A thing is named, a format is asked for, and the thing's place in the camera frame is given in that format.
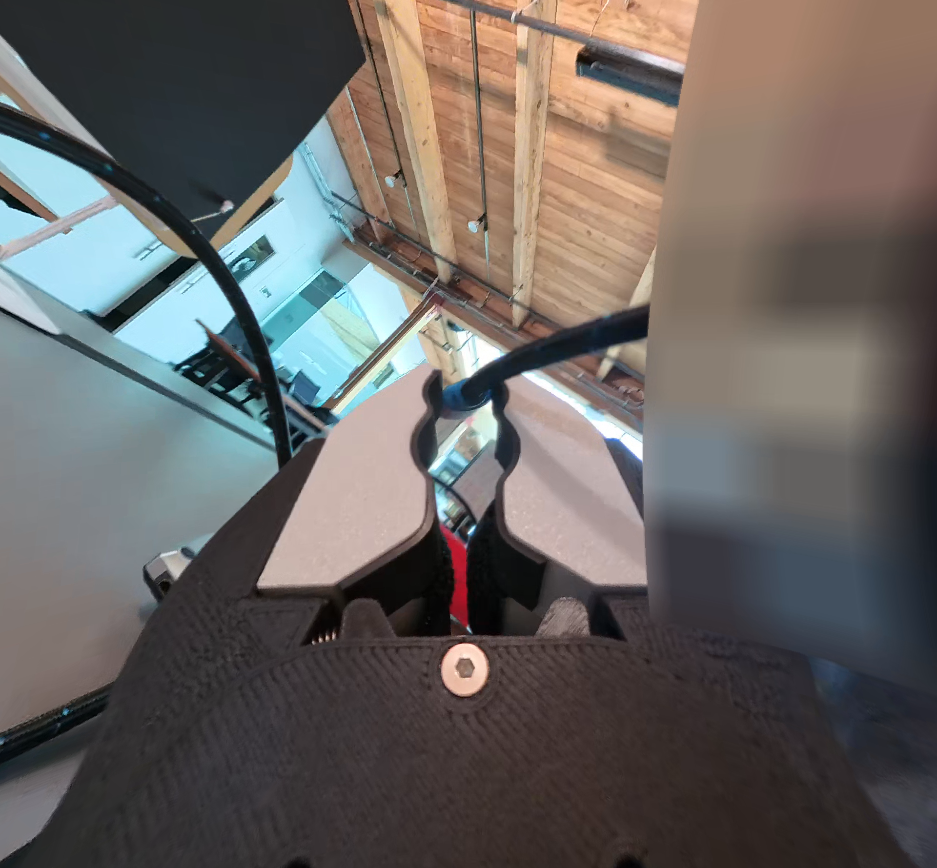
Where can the framed wall picture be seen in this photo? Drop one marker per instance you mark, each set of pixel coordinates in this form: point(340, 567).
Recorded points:
point(252, 254)

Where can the silver HDMI splitter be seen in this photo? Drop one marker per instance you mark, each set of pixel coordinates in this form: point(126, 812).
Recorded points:
point(172, 568)

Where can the ceiling spotlight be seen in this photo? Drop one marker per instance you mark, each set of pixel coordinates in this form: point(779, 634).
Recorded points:
point(395, 180)
point(477, 225)

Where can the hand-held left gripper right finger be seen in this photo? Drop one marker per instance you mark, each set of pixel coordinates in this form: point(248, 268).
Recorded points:
point(564, 502)

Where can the black panel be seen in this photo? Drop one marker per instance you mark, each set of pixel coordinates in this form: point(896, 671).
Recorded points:
point(146, 41)

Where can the black linear ceiling light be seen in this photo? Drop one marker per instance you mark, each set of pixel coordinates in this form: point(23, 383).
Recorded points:
point(629, 72)

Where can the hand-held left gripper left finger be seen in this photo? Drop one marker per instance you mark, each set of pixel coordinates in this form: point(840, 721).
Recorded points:
point(351, 487)

